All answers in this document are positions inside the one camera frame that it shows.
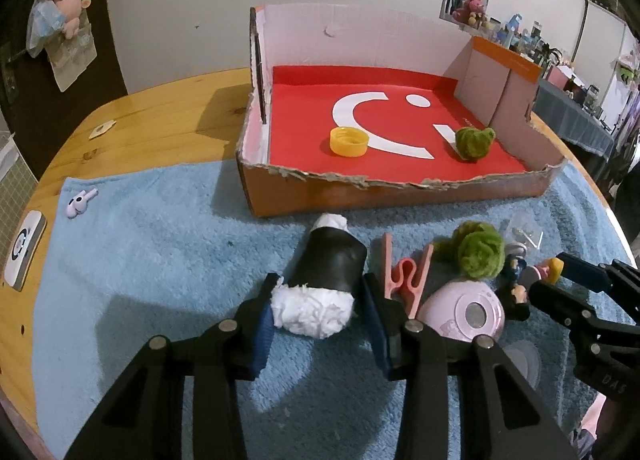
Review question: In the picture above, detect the metal door handle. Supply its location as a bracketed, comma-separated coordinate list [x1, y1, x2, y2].
[0, 43, 26, 102]

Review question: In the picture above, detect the table with dark cloth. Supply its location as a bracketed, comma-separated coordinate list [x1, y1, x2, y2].
[532, 75, 617, 162]

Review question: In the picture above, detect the blue towel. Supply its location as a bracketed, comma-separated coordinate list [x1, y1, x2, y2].
[32, 160, 638, 460]

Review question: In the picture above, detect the row of small figurines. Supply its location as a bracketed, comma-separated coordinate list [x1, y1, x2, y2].
[480, 10, 568, 68]

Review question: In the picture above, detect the small purple toy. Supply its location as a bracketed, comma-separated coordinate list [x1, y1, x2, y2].
[66, 187, 100, 218]

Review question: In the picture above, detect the clear bag of plush toys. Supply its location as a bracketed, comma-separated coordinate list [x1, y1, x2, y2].
[27, 0, 101, 94]

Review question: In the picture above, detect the clear plastic lid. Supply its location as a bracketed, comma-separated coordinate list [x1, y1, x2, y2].
[497, 340, 543, 391]

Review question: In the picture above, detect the large green yarn ball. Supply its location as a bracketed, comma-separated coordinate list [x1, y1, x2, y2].
[432, 221, 506, 283]

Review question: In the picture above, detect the pink plush toy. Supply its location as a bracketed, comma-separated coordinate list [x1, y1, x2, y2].
[452, 0, 488, 26]

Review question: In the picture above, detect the yellow bottle cap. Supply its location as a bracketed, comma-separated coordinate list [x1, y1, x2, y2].
[330, 127, 371, 157]

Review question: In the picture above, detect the pink round device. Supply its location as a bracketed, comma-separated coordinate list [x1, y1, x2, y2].
[417, 280, 507, 343]

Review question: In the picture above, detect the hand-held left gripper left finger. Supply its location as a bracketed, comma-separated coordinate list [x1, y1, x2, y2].
[62, 273, 286, 460]

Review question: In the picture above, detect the cardboard box with red liner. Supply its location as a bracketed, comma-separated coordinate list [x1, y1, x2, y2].
[235, 3, 568, 218]

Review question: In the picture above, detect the pink plastic clip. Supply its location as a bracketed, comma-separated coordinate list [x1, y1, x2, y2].
[382, 233, 435, 318]

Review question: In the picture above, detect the black roll with white paper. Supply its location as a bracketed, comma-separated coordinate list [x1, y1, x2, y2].
[270, 213, 368, 340]

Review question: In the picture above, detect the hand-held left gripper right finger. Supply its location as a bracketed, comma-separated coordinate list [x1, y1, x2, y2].
[362, 273, 581, 460]

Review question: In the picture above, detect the white rectangular device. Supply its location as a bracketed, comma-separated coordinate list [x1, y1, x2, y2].
[2, 210, 48, 291]

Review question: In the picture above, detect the dark-haired figurine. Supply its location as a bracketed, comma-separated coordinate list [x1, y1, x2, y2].
[497, 245, 532, 323]

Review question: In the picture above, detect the small green yarn ball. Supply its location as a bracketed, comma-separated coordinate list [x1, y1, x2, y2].
[454, 127, 497, 162]

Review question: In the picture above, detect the small clear plastic packet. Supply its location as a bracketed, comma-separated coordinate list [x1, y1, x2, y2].
[500, 214, 545, 253]

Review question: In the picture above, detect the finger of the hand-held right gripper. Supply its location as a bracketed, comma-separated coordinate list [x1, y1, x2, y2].
[554, 252, 640, 293]
[528, 280, 608, 346]

